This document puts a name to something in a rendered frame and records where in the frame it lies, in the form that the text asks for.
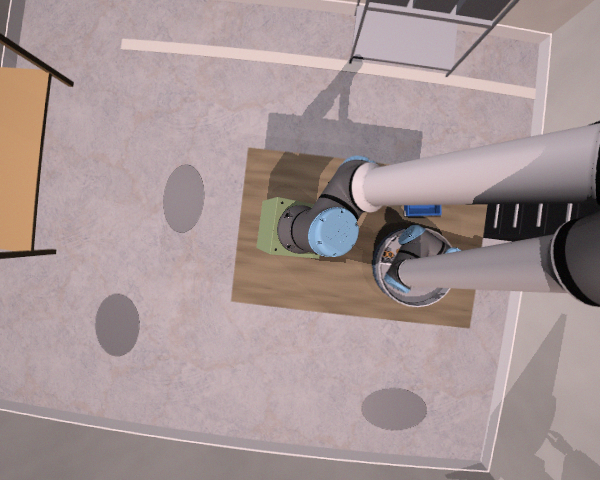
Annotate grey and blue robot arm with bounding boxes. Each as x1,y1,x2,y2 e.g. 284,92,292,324
277,123,600,307

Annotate blue crate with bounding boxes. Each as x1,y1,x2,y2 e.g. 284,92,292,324
404,205,441,216

